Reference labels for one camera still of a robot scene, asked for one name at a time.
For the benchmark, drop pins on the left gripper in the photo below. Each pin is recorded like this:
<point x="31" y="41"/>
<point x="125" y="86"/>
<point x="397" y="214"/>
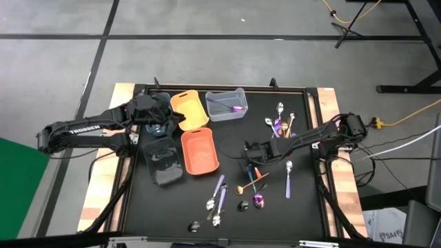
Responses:
<point x="144" y="110"/>

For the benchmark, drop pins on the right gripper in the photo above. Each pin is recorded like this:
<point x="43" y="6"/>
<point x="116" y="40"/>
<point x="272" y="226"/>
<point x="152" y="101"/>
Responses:
<point x="262" y="151"/>

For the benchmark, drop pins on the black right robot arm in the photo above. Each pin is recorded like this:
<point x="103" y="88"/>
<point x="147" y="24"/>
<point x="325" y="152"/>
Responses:
<point x="330" y="129"/>

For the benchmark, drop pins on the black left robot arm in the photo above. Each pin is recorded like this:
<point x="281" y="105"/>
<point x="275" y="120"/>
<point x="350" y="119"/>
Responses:
<point x="69" y="132"/>

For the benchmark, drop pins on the yellow plastic bin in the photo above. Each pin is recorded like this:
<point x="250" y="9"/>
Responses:
<point x="189" y="110"/>

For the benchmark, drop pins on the blue-grey plastic bin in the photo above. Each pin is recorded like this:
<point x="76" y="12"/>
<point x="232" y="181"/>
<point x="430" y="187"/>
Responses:
<point x="153" y="131"/>

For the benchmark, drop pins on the gold spoon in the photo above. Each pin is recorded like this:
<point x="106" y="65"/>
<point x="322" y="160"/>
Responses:
<point x="238" y="189"/>

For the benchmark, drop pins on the orange plastic bin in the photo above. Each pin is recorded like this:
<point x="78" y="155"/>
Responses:
<point x="200" y="151"/>

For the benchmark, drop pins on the smoked transparent plastic bin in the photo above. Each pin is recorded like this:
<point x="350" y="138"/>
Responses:
<point x="162" y="162"/>

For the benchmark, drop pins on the clear plastic bin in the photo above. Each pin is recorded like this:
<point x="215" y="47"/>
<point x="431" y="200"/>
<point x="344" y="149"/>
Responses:
<point x="220" y="114"/>

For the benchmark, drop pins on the white cardboard box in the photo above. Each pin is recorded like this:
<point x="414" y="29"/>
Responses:
<point x="386" y="227"/>

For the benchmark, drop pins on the black tripod stand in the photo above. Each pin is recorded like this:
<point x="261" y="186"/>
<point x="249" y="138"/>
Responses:
<point x="348" y="29"/>

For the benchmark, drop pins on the green mat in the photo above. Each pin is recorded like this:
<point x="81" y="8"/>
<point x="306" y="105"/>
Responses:
<point x="20" y="189"/>

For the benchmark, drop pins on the dark grey case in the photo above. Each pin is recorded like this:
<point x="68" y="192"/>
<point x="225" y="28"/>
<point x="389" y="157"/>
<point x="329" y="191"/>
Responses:
<point x="420" y="224"/>

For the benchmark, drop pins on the black frame clamp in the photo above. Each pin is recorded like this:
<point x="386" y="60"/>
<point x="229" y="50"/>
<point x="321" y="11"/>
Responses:
<point x="274" y="83"/>
<point x="157" y="84"/>

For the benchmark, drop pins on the silver metal bracket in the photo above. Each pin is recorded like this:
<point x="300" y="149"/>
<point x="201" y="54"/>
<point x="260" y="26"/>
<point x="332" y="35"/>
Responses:
<point x="315" y="146"/>
<point x="134" y="138"/>

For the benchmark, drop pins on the black metal frame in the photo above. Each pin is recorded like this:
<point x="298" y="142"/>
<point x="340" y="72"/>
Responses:
<point x="406" y="89"/>

